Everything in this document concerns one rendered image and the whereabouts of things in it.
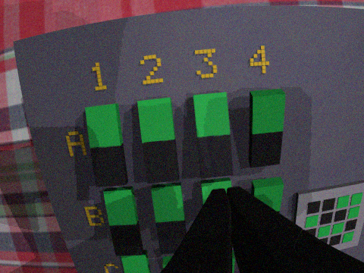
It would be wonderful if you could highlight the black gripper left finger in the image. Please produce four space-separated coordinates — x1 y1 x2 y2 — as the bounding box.
161 188 233 273

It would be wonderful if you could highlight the dark grey switch panel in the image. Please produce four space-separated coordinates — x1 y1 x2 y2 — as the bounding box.
13 5 364 273

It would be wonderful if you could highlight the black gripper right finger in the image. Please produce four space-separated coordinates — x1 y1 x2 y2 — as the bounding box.
227 186 364 273

